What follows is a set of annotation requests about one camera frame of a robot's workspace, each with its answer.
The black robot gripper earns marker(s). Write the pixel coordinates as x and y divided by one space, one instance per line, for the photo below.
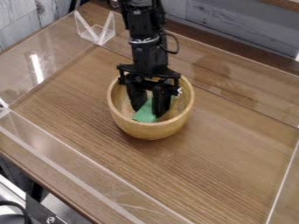
148 71

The green rectangular block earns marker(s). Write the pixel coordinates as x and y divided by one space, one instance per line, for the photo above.
144 115

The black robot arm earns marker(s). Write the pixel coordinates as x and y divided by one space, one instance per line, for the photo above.
144 21

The brown wooden bowl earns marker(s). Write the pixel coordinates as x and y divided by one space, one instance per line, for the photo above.
164 126

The clear acrylic corner bracket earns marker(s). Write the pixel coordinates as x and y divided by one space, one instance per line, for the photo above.
99 34

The clear acrylic tray wall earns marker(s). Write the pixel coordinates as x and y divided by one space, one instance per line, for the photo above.
105 198

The black metal table bracket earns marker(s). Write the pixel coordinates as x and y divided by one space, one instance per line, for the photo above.
39 213

